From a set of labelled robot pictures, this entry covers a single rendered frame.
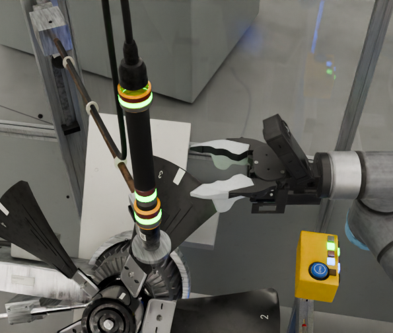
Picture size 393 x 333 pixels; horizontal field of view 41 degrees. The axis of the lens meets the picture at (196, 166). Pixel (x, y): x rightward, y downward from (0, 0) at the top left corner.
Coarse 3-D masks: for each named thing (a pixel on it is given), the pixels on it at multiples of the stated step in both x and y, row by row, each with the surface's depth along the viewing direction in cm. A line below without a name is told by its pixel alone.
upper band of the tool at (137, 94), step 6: (150, 84) 68; (120, 90) 68; (126, 90) 71; (138, 90) 71; (144, 90) 71; (150, 90) 68; (126, 96) 67; (132, 96) 67; (138, 96) 67; (126, 102) 68; (138, 102) 67
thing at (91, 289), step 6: (78, 270) 112; (78, 276) 115; (84, 276) 112; (78, 282) 118; (84, 282) 115; (90, 282) 112; (84, 288) 118; (90, 288) 115; (96, 288) 112; (90, 294) 118
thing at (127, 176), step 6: (54, 42) 123; (60, 54) 119; (66, 66) 117; (72, 78) 114; (84, 96) 109; (96, 120) 104; (102, 132) 101; (108, 144) 99; (114, 156) 97; (120, 162) 96; (120, 168) 95; (126, 168) 95; (126, 174) 94; (126, 180) 93; (132, 180) 93; (132, 186) 92; (132, 192) 91
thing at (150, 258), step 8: (128, 208) 92; (136, 224) 93; (136, 232) 95; (136, 240) 94; (160, 240) 94; (168, 240) 94; (136, 248) 93; (160, 248) 93; (168, 248) 93; (136, 256) 92; (144, 256) 92; (152, 256) 92; (160, 256) 92
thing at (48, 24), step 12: (36, 12) 125; (48, 12) 125; (60, 12) 125; (36, 24) 122; (48, 24) 122; (60, 24) 122; (36, 36) 127; (48, 36) 122; (60, 36) 123; (48, 48) 124; (72, 48) 127
